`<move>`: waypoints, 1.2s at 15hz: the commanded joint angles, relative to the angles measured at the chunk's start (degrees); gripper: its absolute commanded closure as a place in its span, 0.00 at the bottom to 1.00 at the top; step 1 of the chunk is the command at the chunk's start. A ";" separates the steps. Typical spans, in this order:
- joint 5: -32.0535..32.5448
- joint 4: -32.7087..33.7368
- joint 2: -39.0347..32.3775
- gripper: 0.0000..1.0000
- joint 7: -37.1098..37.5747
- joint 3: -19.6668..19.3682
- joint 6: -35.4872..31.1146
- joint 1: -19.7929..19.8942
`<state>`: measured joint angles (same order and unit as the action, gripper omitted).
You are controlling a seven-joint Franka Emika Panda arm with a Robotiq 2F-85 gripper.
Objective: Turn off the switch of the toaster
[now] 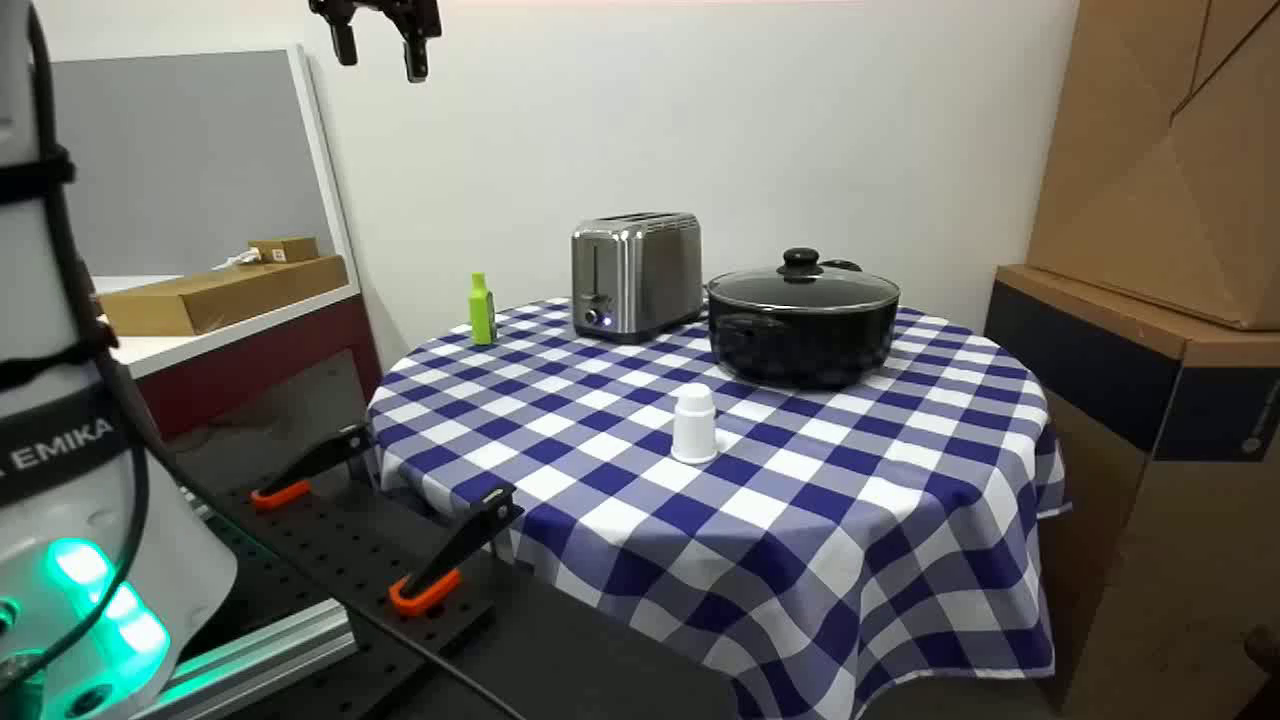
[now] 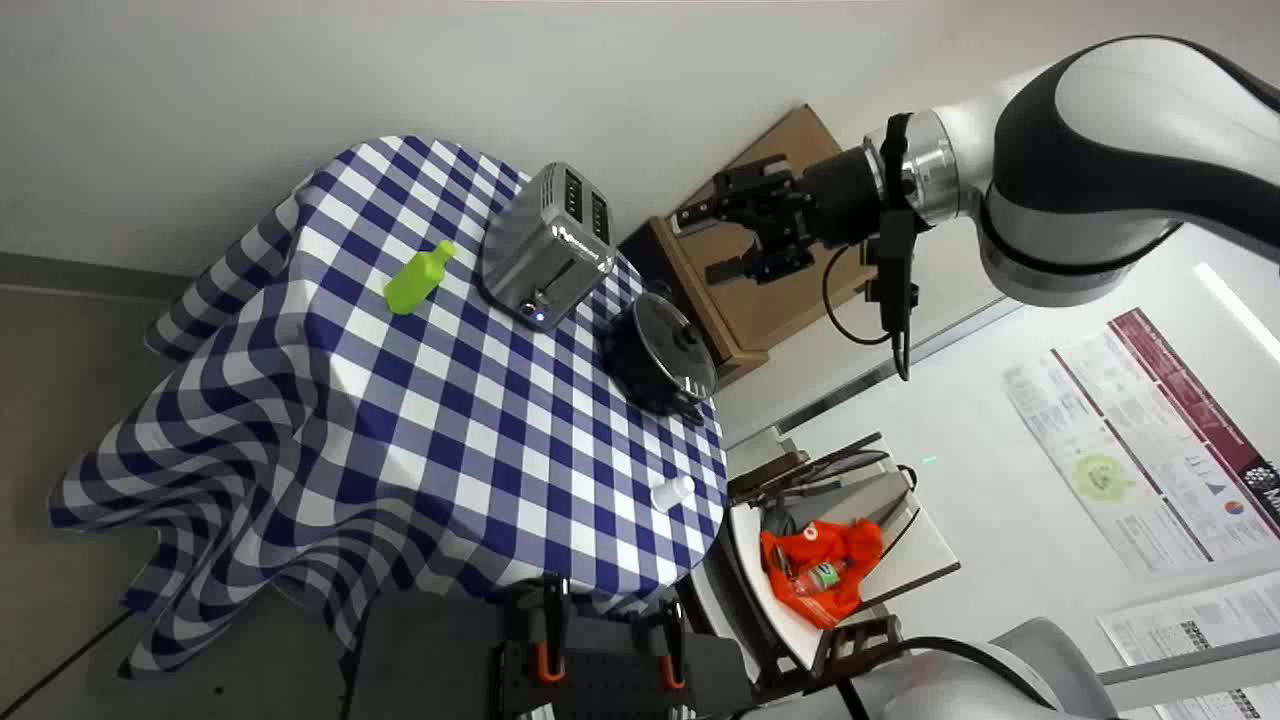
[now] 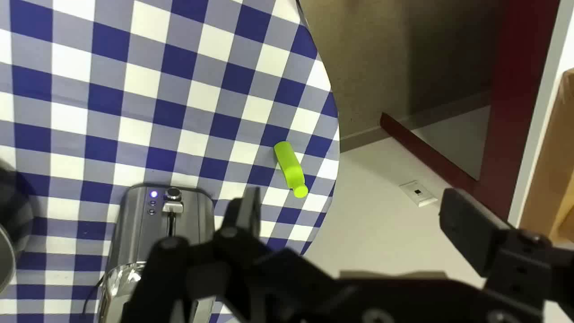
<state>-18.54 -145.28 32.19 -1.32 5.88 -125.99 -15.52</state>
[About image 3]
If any black cooking pot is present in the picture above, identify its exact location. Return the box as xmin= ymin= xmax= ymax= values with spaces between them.
xmin=0 ymin=160 xmax=39 ymax=294

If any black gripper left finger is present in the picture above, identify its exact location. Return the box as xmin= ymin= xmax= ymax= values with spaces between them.
xmin=122 ymin=185 xmax=337 ymax=323

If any green plastic bottle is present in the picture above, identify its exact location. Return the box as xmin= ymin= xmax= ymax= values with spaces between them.
xmin=272 ymin=140 xmax=310 ymax=201

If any brown cardboard board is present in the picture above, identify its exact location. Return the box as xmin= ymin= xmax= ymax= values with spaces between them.
xmin=518 ymin=68 xmax=574 ymax=244

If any thin black toaster cable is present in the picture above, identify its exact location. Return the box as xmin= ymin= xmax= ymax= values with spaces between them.
xmin=79 ymin=274 xmax=107 ymax=317

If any white floor outlet plate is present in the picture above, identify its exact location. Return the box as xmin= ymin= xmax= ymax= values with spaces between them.
xmin=400 ymin=177 xmax=439 ymax=208

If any dark red cabinet frame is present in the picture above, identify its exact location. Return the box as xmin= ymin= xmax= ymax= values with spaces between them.
xmin=378 ymin=0 xmax=561 ymax=224

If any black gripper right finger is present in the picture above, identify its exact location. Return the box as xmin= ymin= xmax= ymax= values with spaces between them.
xmin=438 ymin=186 xmax=574 ymax=323

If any silver metal cylinder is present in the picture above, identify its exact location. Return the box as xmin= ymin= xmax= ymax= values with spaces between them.
xmin=97 ymin=183 xmax=217 ymax=323

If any blue white checkered tablecloth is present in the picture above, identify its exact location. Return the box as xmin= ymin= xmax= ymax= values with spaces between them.
xmin=0 ymin=0 xmax=342 ymax=323

